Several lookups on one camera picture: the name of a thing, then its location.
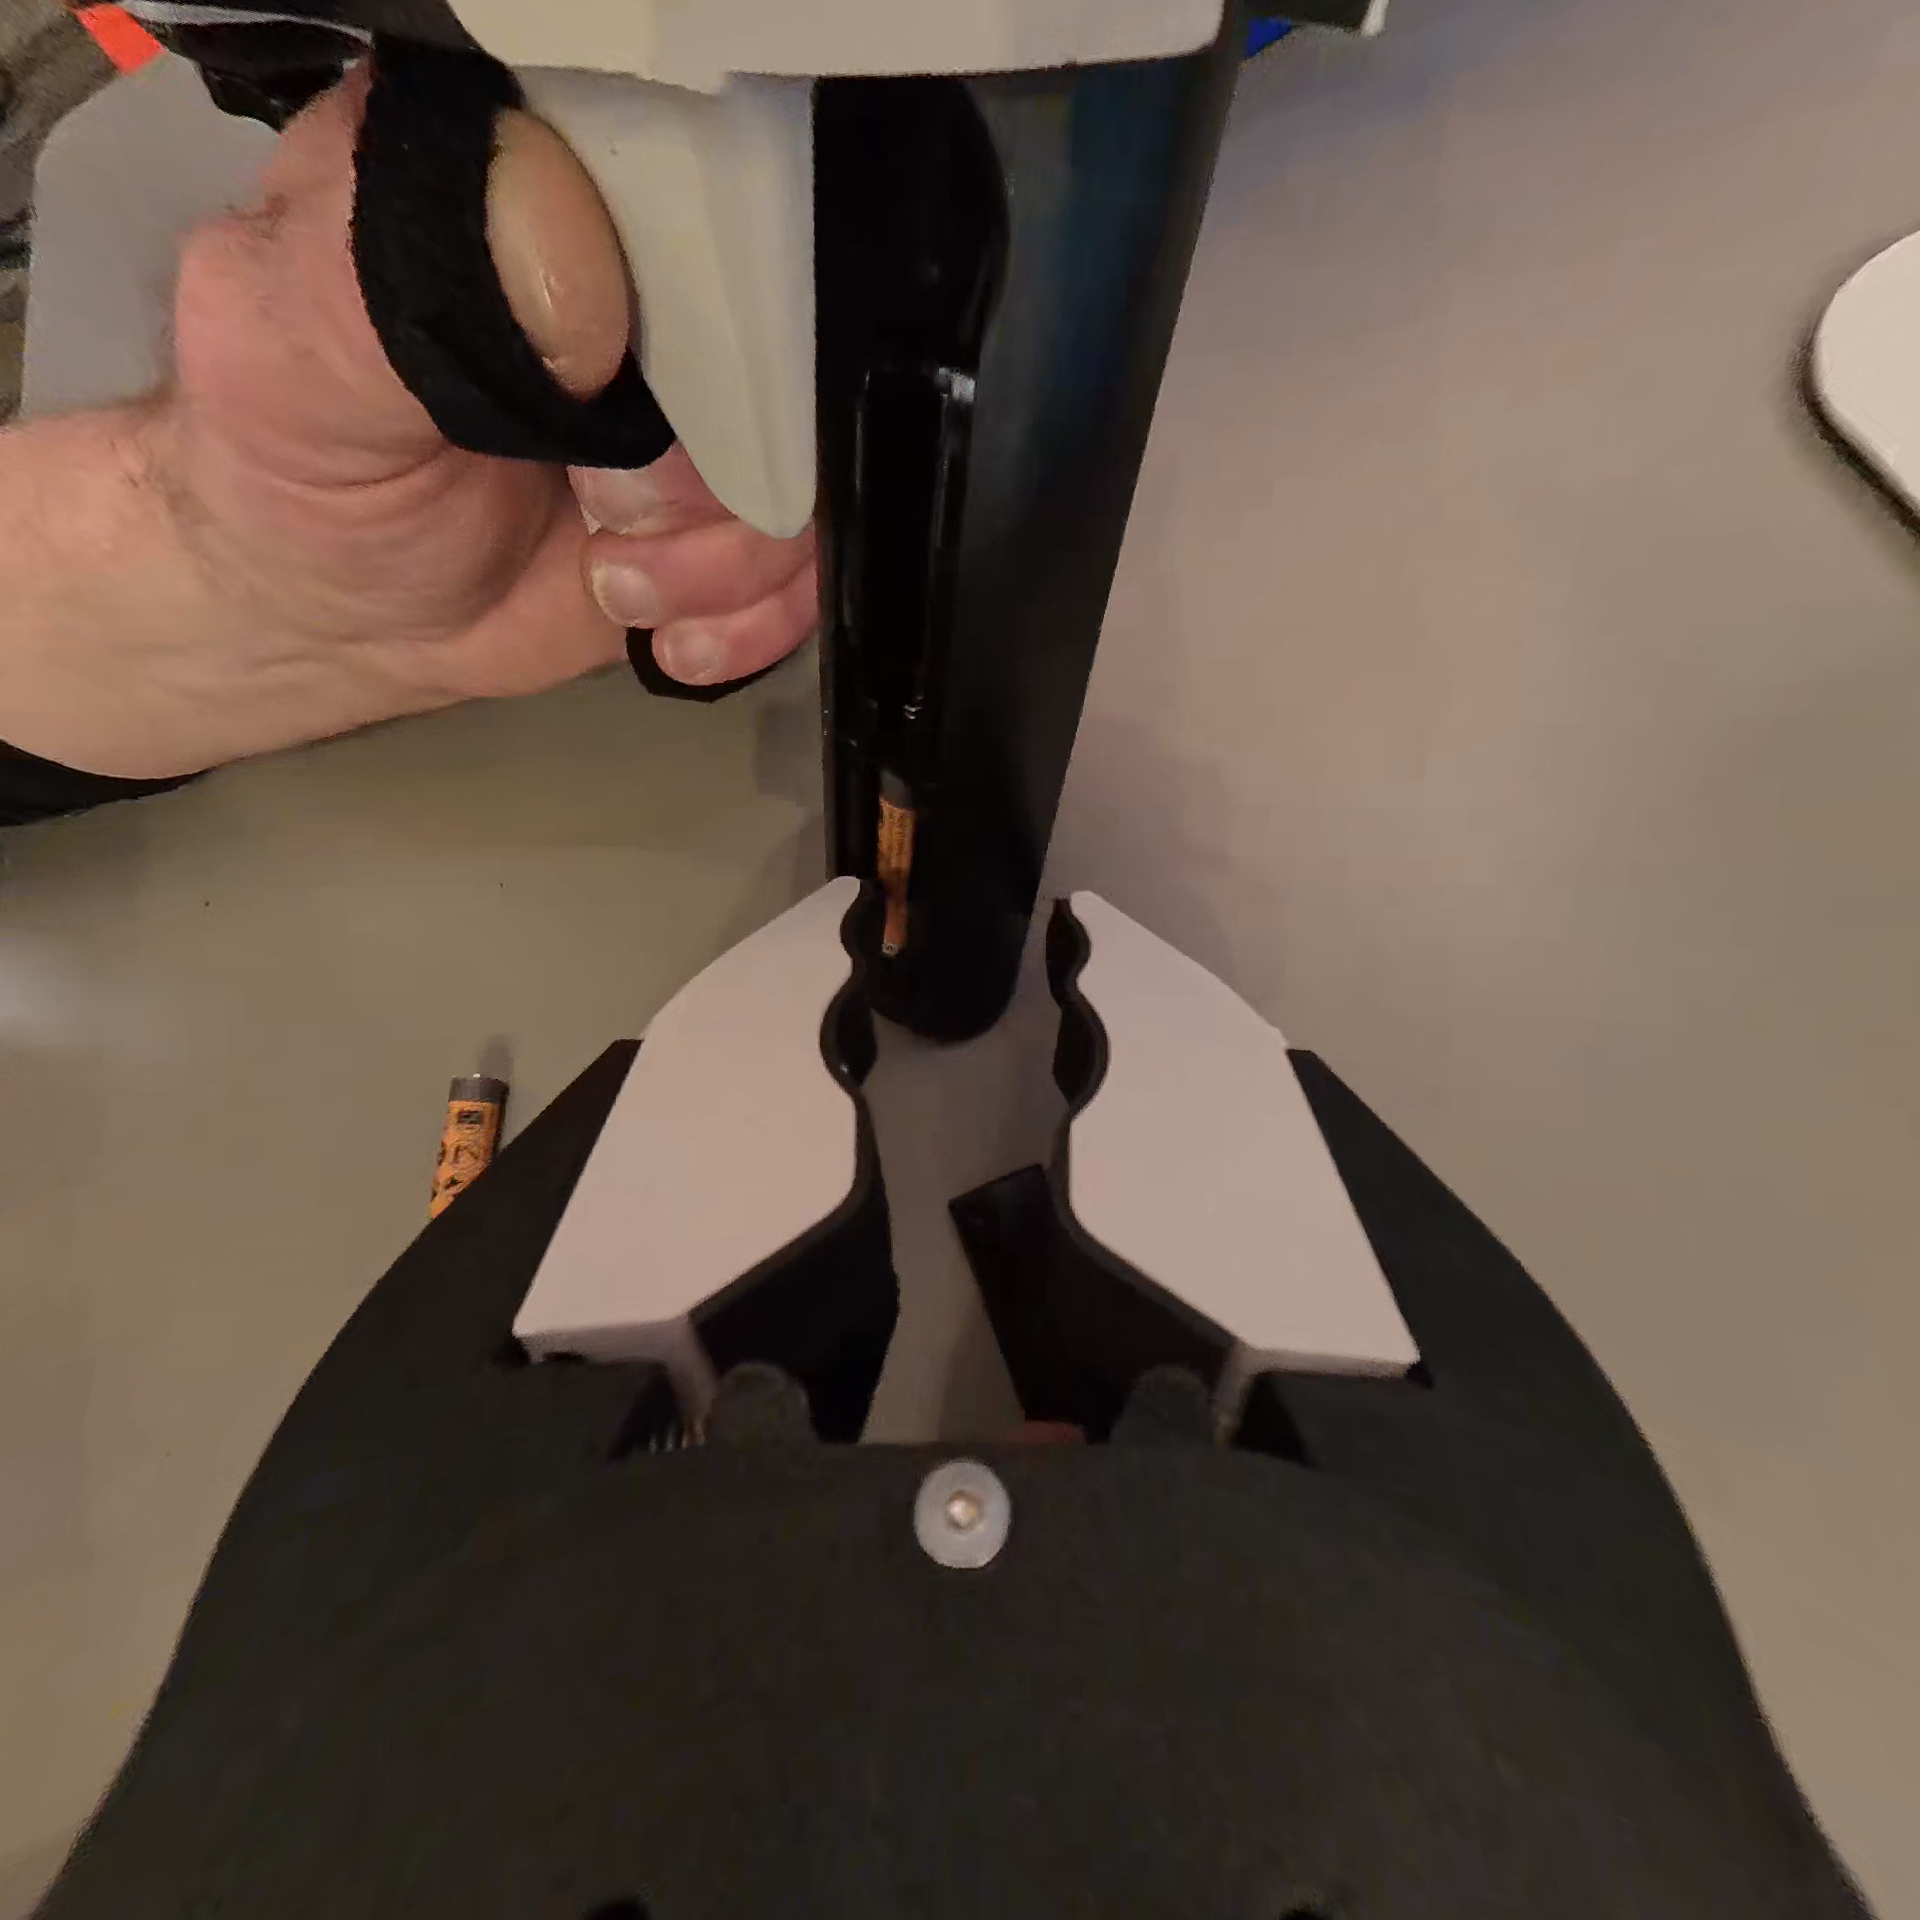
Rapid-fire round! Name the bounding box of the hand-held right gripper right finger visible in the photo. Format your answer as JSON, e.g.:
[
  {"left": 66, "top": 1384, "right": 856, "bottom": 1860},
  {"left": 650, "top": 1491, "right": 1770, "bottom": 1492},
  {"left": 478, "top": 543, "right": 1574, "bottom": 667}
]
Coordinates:
[{"left": 1018, "top": 889, "right": 1422, "bottom": 1445}]

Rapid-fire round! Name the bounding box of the white metal document stand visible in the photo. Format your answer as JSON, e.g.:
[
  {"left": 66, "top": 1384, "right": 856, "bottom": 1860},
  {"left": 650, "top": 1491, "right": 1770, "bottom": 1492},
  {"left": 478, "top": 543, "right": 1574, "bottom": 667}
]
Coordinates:
[{"left": 1803, "top": 229, "right": 1920, "bottom": 531}]

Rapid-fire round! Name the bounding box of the orange battery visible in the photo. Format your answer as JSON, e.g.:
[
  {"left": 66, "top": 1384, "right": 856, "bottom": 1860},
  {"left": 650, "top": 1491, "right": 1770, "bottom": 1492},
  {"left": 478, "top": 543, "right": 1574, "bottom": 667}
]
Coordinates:
[
  {"left": 874, "top": 772, "right": 921, "bottom": 963},
  {"left": 427, "top": 1073, "right": 512, "bottom": 1221}
]

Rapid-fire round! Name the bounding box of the black remote control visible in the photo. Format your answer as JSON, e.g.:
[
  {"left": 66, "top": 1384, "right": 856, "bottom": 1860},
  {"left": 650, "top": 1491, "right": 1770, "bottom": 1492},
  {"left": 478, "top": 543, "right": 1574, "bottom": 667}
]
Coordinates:
[{"left": 813, "top": 31, "right": 1250, "bottom": 1045}]

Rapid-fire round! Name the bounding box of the person's left forearm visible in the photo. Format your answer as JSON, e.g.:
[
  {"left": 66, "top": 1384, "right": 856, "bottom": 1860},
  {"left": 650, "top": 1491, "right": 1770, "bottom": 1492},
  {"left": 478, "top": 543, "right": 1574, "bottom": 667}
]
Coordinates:
[{"left": 0, "top": 412, "right": 201, "bottom": 831}]

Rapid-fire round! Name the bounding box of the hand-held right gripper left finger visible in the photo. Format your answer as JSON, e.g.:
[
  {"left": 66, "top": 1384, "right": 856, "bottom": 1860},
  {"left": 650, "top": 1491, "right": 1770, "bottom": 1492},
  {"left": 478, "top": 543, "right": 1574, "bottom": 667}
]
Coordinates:
[{"left": 512, "top": 879, "right": 906, "bottom": 1443}]

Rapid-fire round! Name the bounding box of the person's left hand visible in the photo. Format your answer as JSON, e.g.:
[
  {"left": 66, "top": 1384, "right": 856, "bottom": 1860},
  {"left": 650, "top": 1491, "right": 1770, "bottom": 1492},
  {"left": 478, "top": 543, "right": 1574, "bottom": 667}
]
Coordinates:
[{"left": 90, "top": 83, "right": 824, "bottom": 779}]

